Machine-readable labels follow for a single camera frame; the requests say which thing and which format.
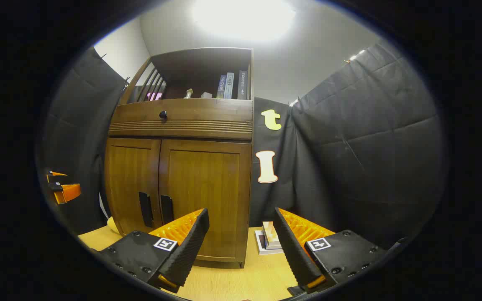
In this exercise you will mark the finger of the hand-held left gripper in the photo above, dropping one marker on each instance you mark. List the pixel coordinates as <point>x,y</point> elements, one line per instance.
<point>57,174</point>
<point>70,192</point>

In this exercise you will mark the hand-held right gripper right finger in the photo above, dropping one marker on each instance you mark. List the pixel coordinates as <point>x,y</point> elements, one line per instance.
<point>293,251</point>

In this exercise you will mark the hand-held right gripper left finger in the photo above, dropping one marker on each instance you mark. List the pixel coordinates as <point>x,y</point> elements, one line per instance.
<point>191,246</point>

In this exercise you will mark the wooden cabinet door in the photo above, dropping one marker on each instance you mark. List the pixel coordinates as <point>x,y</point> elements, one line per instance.
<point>128,179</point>
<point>207,184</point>

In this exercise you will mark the brown wooden shoe cabinet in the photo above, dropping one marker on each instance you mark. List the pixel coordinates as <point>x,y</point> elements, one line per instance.
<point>207,127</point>

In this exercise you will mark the white flat book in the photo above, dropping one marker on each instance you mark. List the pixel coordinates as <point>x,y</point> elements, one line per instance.
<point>262,250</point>

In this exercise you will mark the pale yellow sponge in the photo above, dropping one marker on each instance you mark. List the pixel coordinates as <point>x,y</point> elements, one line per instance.
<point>113,225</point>

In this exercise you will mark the black backdrop cloth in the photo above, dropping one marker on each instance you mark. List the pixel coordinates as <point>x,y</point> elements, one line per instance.
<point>370,146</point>

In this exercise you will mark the wooden drawer with black knob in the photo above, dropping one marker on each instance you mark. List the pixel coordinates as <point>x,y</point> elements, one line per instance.
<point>207,110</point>

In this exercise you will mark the small white ornament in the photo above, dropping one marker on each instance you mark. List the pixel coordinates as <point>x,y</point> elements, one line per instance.
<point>206,95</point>

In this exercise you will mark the small pale figurine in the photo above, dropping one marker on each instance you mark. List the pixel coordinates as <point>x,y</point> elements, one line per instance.
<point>188,94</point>

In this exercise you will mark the blue book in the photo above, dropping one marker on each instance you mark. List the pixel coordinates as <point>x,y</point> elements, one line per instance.
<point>221,88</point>

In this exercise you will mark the pale grey book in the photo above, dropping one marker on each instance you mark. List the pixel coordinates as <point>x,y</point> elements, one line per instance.
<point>229,85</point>

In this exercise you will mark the dark grey book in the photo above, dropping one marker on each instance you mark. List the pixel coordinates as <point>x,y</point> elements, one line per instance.
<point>242,85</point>

